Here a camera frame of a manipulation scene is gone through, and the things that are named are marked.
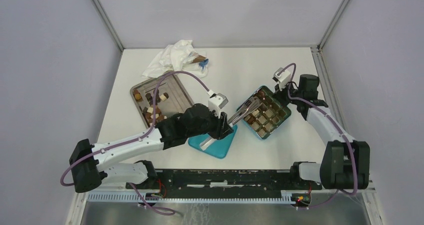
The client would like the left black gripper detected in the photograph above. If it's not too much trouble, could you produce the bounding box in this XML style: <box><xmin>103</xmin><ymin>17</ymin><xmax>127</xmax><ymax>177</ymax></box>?
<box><xmin>187</xmin><ymin>106</ymin><xmax>234</xmax><ymax>140</ymax></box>

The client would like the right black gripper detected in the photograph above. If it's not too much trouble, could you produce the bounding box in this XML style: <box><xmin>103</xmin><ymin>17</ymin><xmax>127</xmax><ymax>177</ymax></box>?
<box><xmin>272</xmin><ymin>79</ymin><xmax>303</xmax><ymax>107</ymax></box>

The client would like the teal chocolate box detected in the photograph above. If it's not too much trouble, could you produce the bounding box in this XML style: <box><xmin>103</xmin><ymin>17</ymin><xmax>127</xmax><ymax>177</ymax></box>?
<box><xmin>243</xmin><ymin>85</ymin><xmax>292</xmax><ymax>140</ymax></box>

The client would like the stainless steel tray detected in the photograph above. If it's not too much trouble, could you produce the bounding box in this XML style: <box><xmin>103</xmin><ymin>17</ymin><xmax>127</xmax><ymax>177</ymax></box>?
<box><xmin>129</xmin><ymin>75</ymin><xmax>194</xmax><ymax>128</ymax></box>

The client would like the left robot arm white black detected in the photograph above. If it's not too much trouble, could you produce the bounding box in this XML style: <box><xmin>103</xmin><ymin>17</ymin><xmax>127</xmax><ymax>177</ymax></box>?
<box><xmin>60</xmin><ymin>103</ymin><xmax>234</xmax><ymax>193</ymax></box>

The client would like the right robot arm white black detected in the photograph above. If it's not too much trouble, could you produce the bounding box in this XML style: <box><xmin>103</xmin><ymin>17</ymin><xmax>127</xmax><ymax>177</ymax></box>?
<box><xmin>273</xmin><ymin>71</ymin><xmax>370</xmax><ymax>194</ymax></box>

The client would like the white chocolate square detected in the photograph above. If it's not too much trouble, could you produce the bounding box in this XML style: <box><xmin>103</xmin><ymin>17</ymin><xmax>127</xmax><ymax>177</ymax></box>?
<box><xmin>159</xmin><ymin>94</ymin><xmax>167</xmax><ymax>101</ymax></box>

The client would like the teal box lid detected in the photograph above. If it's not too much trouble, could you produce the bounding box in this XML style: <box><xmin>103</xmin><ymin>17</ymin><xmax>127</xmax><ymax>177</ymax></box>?
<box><xmin>188</xmin><ymin>125</ymin><xmax>238</xmax><ymax>159</ymax></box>

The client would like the brown blue wrapper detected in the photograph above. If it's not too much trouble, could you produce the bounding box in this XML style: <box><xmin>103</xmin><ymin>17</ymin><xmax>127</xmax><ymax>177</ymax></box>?
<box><xmin>188</xmin><ymin>51</ymin><xmax>209</xmax><ymax>69</ymax></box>

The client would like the white crumpled cloth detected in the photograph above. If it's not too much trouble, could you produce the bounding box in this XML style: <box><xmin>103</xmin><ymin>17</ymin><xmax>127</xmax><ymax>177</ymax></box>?
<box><xmin>141</xmin><ymin>39</ymin><xmax>209</xmax><ymax>78</ymax></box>

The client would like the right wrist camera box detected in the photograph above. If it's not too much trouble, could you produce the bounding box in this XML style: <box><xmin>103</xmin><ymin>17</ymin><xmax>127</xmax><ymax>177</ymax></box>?
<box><xmin>272</xmin><ymin>68</ymin><xmax>292</xmax><ymax>91</ymax></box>

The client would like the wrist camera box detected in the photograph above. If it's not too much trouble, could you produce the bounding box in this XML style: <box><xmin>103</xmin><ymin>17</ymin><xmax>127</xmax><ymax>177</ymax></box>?
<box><xmin>272</xmin><ymin>68</ymin><xmax>292</xmax><ymax>91</ymax></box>
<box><xmin>208</xmin><ymin>93</ymin><xmax>228</xmax><ymax>118</ymax></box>

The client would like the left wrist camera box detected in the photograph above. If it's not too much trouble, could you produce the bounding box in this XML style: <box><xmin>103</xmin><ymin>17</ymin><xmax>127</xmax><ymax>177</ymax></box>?
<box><xmin>208</xmin><ymin>93</ymin><xmax>228</xmax><ymax>118</ymax></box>

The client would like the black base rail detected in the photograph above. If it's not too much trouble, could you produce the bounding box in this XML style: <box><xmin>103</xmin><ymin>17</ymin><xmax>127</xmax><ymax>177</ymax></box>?
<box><xmin>135</xmin><ymin>169</ymin><xmax>323</xmax><ymax>199</ymax></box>

